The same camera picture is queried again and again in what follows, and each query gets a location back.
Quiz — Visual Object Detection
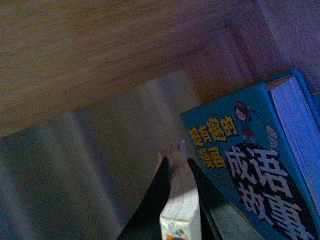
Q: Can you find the green thin book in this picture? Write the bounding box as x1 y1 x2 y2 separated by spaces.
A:
311 91 320 115

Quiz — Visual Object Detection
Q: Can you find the white paperback book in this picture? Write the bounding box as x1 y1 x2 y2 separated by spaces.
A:
158 139 202 240

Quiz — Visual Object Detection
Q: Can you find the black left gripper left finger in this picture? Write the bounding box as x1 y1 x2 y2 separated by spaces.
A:
118 156 171 240

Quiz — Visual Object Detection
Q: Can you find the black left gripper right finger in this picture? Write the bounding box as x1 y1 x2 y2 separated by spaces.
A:
187 157 266 240

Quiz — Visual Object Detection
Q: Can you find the light wooden bookshelf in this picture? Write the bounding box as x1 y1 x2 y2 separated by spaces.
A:
0 0 320 240

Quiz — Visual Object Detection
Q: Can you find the teal comic idiom book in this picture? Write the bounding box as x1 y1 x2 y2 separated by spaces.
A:
180 69 320 240

